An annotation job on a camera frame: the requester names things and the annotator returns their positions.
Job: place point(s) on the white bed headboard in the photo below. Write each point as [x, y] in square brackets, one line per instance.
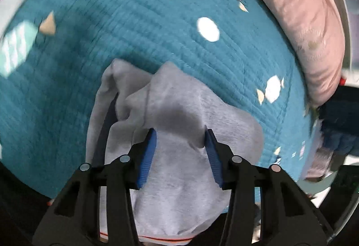
[343, 10]

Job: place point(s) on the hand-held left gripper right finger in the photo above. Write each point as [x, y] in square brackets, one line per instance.
[213, 156]

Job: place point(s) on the stack of dark folded clothes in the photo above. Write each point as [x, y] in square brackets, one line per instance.
[339, 117]

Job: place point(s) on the teal printed blanket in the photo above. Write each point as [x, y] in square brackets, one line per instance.
[126, 10]

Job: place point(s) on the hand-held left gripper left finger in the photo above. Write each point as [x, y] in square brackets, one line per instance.
[147, 156]

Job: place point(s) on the grey garment with orange trim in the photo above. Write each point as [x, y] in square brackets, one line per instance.
[179, 201]

